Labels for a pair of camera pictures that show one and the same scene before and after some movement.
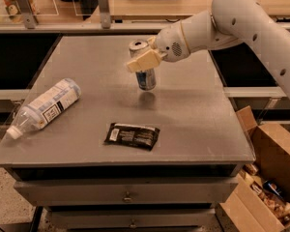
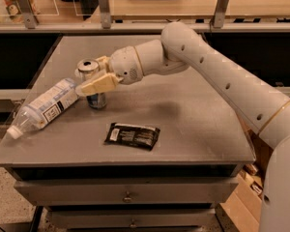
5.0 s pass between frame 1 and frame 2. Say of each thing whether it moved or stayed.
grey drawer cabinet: stayed
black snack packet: stayed
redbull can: moved
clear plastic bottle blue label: stayed
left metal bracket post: stayed
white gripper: moved
